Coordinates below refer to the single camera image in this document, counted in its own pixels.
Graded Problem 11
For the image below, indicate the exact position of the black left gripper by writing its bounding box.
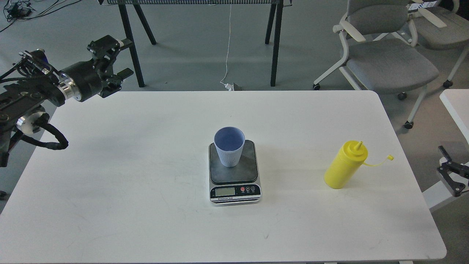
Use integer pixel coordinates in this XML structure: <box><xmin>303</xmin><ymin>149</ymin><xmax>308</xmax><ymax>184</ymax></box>
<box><xmin>59</xmin><ymin>35</ymin><xmax>134</xmax><ymax>102</ymax></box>

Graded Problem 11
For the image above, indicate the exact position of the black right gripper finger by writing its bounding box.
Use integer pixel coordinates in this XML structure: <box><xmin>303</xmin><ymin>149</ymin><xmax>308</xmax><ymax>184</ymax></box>
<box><xmin>437</xmin><ymin>146</ymin><xmax>469</xmax><ymax>197</ymax></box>

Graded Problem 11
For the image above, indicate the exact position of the yellow squeeze bottle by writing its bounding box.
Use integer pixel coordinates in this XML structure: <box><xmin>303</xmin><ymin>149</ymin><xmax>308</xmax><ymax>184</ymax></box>
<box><xmin>323</xmin><ymin>140</ymin><xmax>394</xmax><ymax>189</ymax></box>

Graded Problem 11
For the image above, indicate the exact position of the blue ribbed plastic cup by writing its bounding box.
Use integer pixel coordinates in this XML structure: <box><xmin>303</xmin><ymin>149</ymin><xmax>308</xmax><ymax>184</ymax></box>
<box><xmin>214</xmin><ymin>126</ymin><xmax>245</xmax><ymax>167</ymax></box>

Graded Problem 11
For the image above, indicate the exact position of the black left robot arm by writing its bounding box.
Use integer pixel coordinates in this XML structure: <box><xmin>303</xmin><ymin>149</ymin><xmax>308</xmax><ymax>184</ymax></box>
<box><xmin>0</xmin><ymin>35</ymin><xmax>133</xmax><ymax>167</ymax></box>

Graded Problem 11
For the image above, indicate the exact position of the digital kitchen scale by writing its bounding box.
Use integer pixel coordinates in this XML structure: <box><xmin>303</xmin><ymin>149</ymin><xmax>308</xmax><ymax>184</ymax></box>
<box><xmin>209</xmin><ymin>140</ymin><xmax>262</xmax><ymax>206</ymax></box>

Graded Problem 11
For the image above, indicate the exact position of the white power adapter on floor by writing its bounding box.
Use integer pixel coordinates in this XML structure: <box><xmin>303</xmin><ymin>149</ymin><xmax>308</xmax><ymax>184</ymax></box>
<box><xmin>224</xmin><ymin>83</ymin><xmax>242</xmax><ymax>91</ymax></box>

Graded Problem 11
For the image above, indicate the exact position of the grey office chair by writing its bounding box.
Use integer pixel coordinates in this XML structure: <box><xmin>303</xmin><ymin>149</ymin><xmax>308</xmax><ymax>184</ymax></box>
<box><xmin>409</xmin><ymin>0</ymin><xmax>469</xmax><ymax>89</ymax></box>
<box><xmin>313</xmin><ymin>0</ymin><xmax>439</xmax><ymax>130</ymax></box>

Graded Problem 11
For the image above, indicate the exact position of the black legged background table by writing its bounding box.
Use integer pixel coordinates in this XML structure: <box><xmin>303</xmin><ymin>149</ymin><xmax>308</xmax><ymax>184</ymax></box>
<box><xmin>99</xmin><ymin>0</ymin><xmax>293</xmax><ymax>88</ymax></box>

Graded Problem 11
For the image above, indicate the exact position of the black cable bundle on floor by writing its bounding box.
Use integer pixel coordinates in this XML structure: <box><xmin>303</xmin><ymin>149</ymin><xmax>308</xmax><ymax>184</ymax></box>
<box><xmin>0</xmin><ymin>0</ymin><xmax>83</xmax><ymax>33</ymax></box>

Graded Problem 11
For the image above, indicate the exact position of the white hanging cable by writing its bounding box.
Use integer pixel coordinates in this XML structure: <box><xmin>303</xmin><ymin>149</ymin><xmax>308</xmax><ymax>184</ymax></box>
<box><xmin>220</xmin><ymin>4</ymin><xmax>233</xmax><ymax>85</ymax></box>

